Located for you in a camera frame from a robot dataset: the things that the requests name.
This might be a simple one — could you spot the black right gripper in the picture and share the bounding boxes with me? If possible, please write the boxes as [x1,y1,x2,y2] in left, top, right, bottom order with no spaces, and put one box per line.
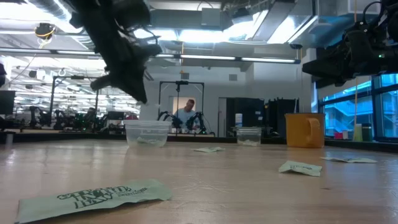
[302,37,398,90]

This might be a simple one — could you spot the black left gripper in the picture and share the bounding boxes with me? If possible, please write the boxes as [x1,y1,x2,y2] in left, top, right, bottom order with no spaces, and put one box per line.
[68,0,163,105]

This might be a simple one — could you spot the green stevia packet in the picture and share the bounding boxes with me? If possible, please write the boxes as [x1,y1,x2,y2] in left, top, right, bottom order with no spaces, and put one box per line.
[193,146,226,154]
[14,179,173,224]
[135,136,164,147]
[278,160,323,177]
[320,156,378,164]

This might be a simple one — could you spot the large clear plastic bin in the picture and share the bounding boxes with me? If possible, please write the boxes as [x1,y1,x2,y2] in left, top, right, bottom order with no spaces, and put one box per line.
[123,119,173,149]

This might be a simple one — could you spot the light green cup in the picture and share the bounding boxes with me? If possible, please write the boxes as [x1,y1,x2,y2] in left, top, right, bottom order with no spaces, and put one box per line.
[354,123,364,142]

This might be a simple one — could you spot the person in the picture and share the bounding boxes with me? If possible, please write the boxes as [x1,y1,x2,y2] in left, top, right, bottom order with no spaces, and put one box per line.
[172,98,200,131]

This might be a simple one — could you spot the black cabinet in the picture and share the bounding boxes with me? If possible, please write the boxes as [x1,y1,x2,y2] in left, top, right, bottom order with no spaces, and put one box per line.
[225,97,266,138]

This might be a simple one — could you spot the small clear plastic bin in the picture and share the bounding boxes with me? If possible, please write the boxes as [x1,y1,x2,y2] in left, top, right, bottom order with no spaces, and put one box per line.
[236,126,263,147]

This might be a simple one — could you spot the black computer monitor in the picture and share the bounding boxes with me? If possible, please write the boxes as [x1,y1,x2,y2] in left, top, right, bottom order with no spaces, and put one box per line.
[0,90,16,116]

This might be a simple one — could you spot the grey ceiling box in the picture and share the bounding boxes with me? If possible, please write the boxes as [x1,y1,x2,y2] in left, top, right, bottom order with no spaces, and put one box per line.
[201,7,223,27]

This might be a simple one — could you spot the black metal rig frame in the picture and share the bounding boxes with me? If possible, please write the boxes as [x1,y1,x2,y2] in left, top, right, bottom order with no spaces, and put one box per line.
[157,80,205,135]
[49,75,100,121]

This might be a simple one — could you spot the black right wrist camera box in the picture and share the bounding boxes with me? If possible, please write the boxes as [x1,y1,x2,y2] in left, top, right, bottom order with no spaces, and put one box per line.
[343,21,376,47]

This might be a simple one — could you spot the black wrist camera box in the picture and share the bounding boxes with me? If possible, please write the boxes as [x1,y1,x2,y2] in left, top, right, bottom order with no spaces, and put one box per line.
[112,0,152,30]
[343,21,376,47]

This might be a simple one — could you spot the yellow plastic bin with handle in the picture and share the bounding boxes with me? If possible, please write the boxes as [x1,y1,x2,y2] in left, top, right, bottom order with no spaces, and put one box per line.
[284,113,326,149]

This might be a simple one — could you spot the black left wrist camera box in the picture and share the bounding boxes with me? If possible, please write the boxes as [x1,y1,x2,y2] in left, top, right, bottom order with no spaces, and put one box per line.
[112,0,152,30]

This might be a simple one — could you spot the yellow hanging cable reel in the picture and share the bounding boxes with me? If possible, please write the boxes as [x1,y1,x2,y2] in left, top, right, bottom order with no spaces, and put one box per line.
[34,22,57,41]

